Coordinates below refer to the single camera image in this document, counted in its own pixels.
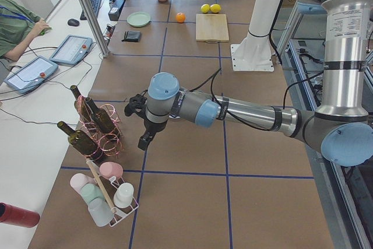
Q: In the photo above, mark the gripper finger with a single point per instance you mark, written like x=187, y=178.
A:
x=143, y=144
x=149, y=137

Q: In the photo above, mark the orange fruit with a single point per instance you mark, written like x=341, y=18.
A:
x=180, y=17

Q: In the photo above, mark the green plate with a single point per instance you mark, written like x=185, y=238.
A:
x=138, y=19

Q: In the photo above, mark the person's hand on desk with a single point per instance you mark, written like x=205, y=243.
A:
x=39, y=27

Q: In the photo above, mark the pink cup on rack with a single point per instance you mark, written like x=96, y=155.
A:
x=111, y=169

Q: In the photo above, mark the middle dark wine bottle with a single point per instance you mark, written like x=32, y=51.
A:
x=102, y=120

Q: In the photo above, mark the dark wine bottle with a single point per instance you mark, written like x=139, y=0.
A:
x=102, y=120
x=80, y=104
x=84, y=144

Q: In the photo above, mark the white cup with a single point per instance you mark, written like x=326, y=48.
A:
x=124, y=195

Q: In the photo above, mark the back dark wine bottle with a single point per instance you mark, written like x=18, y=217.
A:
x=80, y=104

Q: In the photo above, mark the front dark wine bottle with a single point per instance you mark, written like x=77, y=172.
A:
x=84, y=144

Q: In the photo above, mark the mint green cup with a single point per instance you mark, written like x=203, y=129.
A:
x=90, y=192

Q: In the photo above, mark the pale pink cup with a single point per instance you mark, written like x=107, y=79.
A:
x=79, y=180

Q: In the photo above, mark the grey blue cup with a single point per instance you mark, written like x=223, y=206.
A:
x=100, y=212

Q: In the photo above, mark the folded grey cloth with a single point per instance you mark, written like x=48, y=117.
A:
x=132, y=36

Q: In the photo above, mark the far teach pendant tablet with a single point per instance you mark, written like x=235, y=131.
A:
x=72, y=50

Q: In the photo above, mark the teach pendant tablet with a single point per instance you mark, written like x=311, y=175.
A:
x=72, y=50
x=31, y=75

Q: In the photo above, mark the bamboo cutting board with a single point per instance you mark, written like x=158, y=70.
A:
x=212, y=28

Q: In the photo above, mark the near teach pendant tablet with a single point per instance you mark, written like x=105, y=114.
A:
x=31, y=75

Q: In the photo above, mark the left yellow lemon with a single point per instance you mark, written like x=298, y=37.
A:
x=205, y=8

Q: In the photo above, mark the yellow lemon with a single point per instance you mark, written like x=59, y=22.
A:
x=215, y=8
x=205, y=8

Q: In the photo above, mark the black computer mouse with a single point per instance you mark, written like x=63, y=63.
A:
x=73, y=22

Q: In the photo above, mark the right yellow lemon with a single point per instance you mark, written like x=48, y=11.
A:
x=215, y=8

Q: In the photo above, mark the black keyboard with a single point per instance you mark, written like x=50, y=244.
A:
x=96, y=5

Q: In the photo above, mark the red cylinder bottle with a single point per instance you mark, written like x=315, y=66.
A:
x=13, y=215

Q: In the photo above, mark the seated person green shirt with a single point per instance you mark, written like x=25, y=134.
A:
x=17, y=23

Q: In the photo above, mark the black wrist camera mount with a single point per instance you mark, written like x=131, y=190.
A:
x=136, y=106

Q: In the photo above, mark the copper wire bottle rack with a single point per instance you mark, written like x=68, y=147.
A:
x=111, y=147

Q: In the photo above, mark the wooden rack handle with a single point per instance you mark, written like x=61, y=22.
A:
x=92, y=166

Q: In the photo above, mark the aluminium frame post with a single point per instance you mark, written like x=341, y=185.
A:
x=95, y=27

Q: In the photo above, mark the white camera pillar base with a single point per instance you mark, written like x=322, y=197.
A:
x=253, y=54

